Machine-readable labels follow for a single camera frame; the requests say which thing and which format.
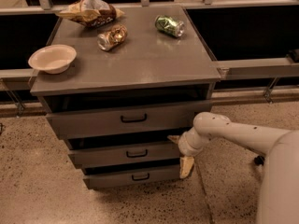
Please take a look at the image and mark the grey bottom drawer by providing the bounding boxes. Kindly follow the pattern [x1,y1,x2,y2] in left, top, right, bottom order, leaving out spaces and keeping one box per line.
[83,159,181,189]

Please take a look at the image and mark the grey drawer cabinet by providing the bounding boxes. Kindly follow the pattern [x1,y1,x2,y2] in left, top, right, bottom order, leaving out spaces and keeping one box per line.
[31,7,220,189]

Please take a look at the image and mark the metal railing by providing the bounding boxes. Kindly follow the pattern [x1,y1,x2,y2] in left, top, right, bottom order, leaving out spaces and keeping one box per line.
[1,0,299,110]

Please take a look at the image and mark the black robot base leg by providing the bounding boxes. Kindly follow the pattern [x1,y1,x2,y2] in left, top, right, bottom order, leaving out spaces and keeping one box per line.
[253,156,264,166]

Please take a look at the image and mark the grey drawer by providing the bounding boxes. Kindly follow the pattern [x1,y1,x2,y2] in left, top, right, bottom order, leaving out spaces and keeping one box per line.
[69,140,180,169]
[83,159,181,189]
[46,101,211,140]

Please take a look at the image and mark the green soda can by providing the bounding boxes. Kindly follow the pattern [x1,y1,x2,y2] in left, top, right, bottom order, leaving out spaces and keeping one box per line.
[155,15,185,38]

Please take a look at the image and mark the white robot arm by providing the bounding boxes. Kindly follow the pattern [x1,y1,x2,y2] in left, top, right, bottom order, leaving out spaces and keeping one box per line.
[168,112,299,224]

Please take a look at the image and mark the chip bag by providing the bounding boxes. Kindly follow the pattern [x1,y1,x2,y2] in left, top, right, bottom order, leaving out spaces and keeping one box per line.
[56,0,124,27]

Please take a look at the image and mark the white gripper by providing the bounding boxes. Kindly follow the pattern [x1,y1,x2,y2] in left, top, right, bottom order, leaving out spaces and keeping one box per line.
[167,128,209,179]

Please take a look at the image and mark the brown soda can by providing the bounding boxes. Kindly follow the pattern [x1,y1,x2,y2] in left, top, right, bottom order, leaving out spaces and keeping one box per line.
[97,24,128,51]

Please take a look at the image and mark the grey top drawer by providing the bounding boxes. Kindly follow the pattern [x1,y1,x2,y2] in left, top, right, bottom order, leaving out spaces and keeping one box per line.
[46,101,211,140]

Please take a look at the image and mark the white bowl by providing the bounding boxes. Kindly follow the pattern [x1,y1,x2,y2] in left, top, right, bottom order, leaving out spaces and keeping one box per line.
[28,45,77,74]

